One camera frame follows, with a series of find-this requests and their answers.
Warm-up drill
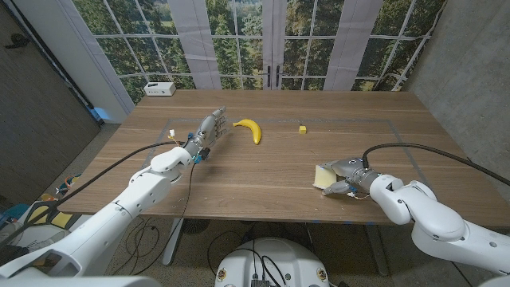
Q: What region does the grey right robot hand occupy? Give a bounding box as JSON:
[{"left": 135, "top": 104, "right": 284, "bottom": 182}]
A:
[{"left": 317, "top": 158, "right": 378, "bottom": 196}]

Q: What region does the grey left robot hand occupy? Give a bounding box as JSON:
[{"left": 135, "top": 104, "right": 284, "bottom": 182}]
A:
[{"left": 183, "top": 105, "right": 230, "bottom": 160}]

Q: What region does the pale yellow sponge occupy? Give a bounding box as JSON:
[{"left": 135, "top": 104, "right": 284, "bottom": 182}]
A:
[{"left": 312, "top": 163, "right": 339, "bottom": 190}]

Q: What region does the yellow banana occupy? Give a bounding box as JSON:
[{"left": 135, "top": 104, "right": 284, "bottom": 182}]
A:
[{"left": 232, "top": 118, "right": 262, "bottom": 145}]

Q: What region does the white power strip box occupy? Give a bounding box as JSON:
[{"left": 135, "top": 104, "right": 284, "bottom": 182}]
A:
[{"left": 143, "top": 81, "right": 177, "bottom": 97}]

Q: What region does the grey table leg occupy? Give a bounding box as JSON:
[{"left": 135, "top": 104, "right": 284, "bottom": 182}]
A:
[
  {"left": 162, "top": 218, "right": 185, "bottom": 266},
  {"left": 365, "top": 225, "right": 390, "bottom": 277}
]

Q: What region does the printed window backdrop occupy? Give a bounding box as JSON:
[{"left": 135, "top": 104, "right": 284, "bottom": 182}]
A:
[{"left": 71, "top": 0, "right": 447, "bottom": 105}]

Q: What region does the blue floor object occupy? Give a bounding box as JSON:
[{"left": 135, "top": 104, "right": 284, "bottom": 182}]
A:
[{"left": 89, "top": 106, "right": 111, "bottom": 121}]

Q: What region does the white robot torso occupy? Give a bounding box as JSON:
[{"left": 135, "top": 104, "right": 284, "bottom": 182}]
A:
[{"left": 214, "top": 237, "right": 330, "bottom": 287}]

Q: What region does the colourful floor toy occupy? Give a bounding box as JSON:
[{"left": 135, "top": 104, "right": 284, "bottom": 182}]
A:
[{"left": 55, "top": 173, "right": 83, "bottom": 196}]

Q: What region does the yellow and black floor object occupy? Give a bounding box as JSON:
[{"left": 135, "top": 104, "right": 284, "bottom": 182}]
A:
[{"left": 23, "top": 199, "right": 75, "bottom": 229}]

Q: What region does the white sneaker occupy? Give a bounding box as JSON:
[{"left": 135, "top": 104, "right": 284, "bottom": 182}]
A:
[{"left": 23, "top": 229, "right": 71, "bottom": 252}]

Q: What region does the thin black hanging cable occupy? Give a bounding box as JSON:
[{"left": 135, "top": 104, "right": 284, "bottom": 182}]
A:
[{"left": 131, "top": 161, "right": 196, "bottom": 276}]

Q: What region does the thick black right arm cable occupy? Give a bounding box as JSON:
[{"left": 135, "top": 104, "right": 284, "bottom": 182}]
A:
[{"left": 361, "top": 142, "right": 510, "bottom": 187}]

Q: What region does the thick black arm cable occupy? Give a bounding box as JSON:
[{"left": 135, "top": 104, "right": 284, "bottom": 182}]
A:
[
  {"left": 361, "top": 142, "right": 510, "bottom": 187},
  {"left": 0, "top": 141, "right": 186, "bottom": 248}
]

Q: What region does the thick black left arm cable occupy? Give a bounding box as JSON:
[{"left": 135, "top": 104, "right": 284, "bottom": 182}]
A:
[{"left": 0, "top": 141, "right": 186, "bottom": 248}]

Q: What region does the black wall hook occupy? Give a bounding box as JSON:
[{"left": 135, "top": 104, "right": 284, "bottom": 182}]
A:
[{"left": 4, "top": 33, "right": 31, "bottom": 49}]

